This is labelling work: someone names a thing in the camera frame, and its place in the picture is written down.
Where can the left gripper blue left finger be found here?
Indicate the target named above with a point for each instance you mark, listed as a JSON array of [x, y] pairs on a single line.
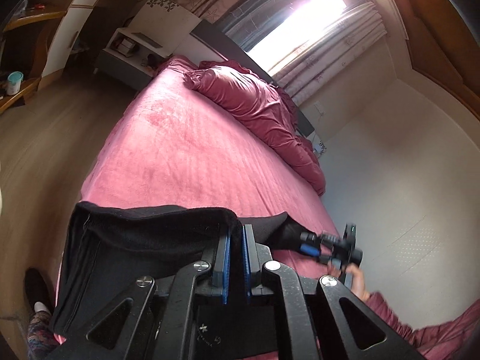
[[215, 284]]

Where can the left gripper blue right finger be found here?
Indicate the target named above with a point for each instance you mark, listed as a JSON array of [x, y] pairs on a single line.
[[254, 256]]

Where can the black pants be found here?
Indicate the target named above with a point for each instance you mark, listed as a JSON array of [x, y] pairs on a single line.
[[130, 288]]

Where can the person's right hand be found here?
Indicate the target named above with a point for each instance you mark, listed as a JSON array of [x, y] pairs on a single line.
[[358, 286]]

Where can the pink bed sheet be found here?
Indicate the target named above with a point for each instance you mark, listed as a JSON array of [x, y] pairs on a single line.
[[175, 147]]

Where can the crumpled pink duvet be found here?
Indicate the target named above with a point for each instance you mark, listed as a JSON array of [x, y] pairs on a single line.
[[267, 111]]

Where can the person's foot black slipper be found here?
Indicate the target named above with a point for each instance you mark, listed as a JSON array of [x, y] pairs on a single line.
[[37, 291]]

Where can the striped window curtain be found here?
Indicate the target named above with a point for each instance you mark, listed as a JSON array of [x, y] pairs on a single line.
[[300, 45]]

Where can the dark headboard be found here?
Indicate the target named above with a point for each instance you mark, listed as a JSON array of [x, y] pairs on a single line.
[[213, 38]]

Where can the white bedside table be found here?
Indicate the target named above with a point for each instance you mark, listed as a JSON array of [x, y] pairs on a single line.
[[132, 58]]

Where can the white floral panel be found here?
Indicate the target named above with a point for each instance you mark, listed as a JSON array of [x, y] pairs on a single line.
[[165, 22]]

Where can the teal white cup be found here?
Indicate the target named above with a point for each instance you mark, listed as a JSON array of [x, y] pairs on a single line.
[[14, 81]]

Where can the wooden white cabinet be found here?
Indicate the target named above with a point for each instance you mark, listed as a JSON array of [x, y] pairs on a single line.
[[100, 17]]

